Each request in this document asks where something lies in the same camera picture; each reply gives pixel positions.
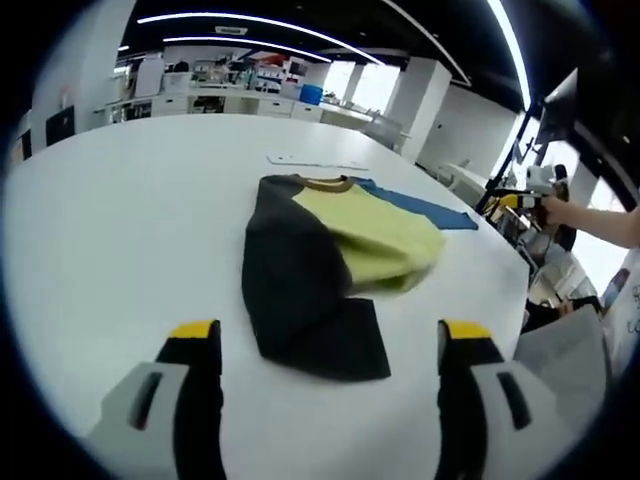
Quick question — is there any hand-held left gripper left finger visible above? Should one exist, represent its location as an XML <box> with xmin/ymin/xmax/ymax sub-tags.
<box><xmin>87</xmin><ymin>319</ymin><xmax>229</xmax><ymax>480</ymax></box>

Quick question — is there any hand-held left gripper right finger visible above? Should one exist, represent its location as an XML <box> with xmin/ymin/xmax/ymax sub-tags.
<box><xmin>432</xmin><ymin>319</ymin><xmax>591</xmax><ymax>480</ymax></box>

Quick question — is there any yellow blue grey garment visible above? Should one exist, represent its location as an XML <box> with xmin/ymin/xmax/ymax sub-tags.
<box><xmin>241</xmin><ymin>172</ymin><xmax>480</xmax><ymax>362</ymax></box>

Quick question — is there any person's right hand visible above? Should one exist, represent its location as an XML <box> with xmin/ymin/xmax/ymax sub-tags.
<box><xmin>542</xmin><ymin>196</ymin><xmax>569</xmax><ymax>227</ymax></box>

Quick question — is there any black monitor stand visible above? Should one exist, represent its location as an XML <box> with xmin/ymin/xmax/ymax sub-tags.
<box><xmin>474</xmin><ymin>112</ymin><xmax>531</xmax><ymax>214</ymax></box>

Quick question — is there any black monitor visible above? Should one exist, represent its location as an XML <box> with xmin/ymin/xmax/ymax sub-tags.
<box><xmin>537</xmin><ymin>67</ymin><xmax>581</xmax><ymax>145</ymax></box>

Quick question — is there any narrow white pillar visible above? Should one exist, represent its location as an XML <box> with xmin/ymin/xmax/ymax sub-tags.
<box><xmin>399</xmin><ymin>55</ymin><xmax>452</xmax><ymax>161</ymax></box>

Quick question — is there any grey mesh chair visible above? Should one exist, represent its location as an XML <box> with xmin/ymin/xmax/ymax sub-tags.
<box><xmin>367</xmin><ymin>113</ymin><xmax>405</xmax><ymax>150</ymax></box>

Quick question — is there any white flat strip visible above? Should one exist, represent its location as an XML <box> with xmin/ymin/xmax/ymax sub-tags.
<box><xmin>264</xmin><ymin>152</ymin><xmax>372</xmax><ymax>174</ymax></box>

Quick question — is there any white counter cabinet row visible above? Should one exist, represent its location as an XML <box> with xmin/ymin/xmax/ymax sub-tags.
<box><xmin>149</xmin><ymin>89</ymin><xmax>326</xmax><ymax>121</ymax></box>

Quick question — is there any black cabinet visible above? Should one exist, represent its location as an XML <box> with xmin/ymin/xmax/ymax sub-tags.
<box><xmin>45</xmin><ymin>105</ymin><xmax>76</xmax><ymax>148</ymax></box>

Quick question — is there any wide white pillar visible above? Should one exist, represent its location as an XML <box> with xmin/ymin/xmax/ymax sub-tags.
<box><xmin>29</xmin><ymin>0</ymin><xmax>129</xmax><ymax>146</ymax></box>

